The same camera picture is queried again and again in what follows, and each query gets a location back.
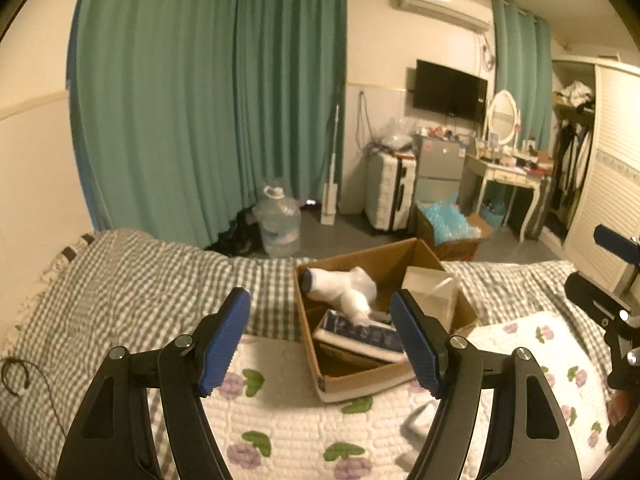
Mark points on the grey checked bed sheet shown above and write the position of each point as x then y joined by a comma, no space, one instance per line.
125,287

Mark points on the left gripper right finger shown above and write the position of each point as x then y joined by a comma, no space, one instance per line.
527,437

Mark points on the white wardrobe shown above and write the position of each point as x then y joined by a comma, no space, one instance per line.
596,155

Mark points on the white oval vanity mirror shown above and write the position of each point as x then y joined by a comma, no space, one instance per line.
502,119

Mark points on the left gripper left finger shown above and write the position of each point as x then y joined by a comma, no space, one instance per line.
111,435

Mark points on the white hard suitcase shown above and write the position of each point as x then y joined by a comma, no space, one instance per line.
390,183

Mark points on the white stick vacuum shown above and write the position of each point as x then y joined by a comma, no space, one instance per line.
330,187

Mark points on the small teal curtain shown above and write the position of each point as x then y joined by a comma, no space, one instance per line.
524,68

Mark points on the silver mini fridge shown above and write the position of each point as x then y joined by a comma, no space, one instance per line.
438,170

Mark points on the white dressing table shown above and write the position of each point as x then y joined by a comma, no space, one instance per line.
477,174

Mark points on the clear plastic bag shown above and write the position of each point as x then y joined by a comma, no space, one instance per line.
398,135

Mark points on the white floral quilted blanket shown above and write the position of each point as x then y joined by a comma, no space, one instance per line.
270,424

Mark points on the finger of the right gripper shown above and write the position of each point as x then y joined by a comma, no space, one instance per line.
625,248
596,302

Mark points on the large teal curtain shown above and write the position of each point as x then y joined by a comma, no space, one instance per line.
182,110

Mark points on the white air conditioner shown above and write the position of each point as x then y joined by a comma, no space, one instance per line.
469,14

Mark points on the brown cardboard box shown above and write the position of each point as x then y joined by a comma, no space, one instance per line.
339,375

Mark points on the cardboard box with blue wrap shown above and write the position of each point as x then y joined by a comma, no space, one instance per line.
451,235

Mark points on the black wall television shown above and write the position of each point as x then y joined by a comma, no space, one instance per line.
441,89

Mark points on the clear water jug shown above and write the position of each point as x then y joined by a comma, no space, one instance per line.
278,217

